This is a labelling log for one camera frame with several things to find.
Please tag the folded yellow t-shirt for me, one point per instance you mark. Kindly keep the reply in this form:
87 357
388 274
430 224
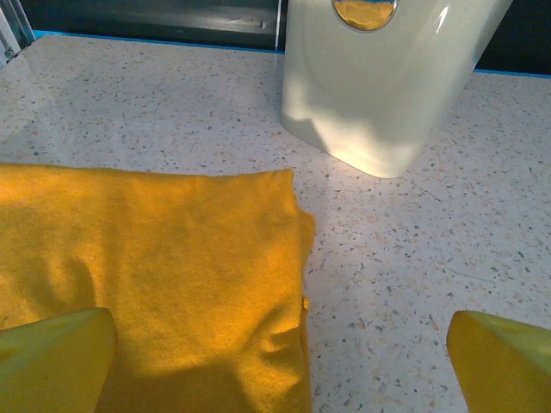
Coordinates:
172 258

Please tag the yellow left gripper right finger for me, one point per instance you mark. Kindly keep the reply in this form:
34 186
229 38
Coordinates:
503 370

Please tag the aluminium frame post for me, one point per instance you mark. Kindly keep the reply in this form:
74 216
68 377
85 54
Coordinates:
10 38

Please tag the cream utensil holder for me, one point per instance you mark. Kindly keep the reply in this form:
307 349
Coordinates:
366 107

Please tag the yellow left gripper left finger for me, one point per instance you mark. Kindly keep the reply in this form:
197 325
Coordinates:
47 370

